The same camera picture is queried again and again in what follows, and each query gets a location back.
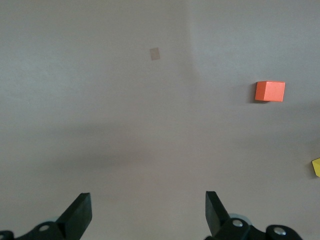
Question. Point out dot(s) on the yellow wooden cube block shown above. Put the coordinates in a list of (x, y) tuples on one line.
[(317, 168)]

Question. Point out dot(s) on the small brown tape patch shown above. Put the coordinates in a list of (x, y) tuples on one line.
[(155, 54)]

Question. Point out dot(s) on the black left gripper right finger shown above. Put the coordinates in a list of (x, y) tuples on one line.
[(220, 225)]

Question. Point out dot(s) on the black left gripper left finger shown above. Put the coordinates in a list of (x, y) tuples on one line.
[(75, 220)]

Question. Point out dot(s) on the orange wooden cube block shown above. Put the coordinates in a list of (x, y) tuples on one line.
[(271, 92)]

